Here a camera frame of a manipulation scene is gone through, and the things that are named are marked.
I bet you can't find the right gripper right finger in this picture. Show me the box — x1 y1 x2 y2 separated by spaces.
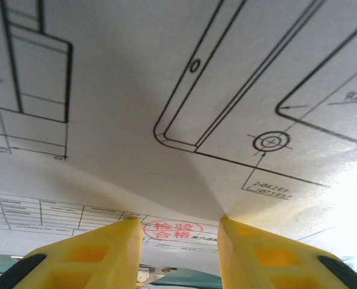
216 216 357 289

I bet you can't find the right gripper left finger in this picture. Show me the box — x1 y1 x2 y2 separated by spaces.
0 217 144 289

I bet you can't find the white engineering drawing sheet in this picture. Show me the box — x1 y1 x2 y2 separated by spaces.
0 0 357 267
0 188 225 276

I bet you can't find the green folder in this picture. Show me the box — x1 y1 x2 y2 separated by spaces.
0 252 224 289

